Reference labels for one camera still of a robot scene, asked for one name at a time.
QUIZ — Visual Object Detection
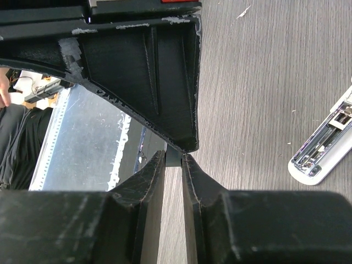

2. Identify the person in dark clothes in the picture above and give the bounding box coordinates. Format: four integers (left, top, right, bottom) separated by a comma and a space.
1, 68, 53, 191

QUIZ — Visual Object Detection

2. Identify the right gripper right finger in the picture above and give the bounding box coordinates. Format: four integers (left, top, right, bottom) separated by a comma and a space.
181, 155, 351, 263

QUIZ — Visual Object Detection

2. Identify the staple strip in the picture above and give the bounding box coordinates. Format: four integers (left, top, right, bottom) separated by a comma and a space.
166, 144, 183, 167

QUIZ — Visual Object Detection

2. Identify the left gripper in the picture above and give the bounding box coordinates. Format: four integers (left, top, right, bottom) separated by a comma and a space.
1, 1, 202, 153

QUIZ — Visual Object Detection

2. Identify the white stapler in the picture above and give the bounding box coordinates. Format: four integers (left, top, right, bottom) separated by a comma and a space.
288, 87, 351, 185

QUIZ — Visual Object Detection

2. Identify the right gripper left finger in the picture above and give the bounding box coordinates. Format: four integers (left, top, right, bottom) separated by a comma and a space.
1, 151, 166, 263

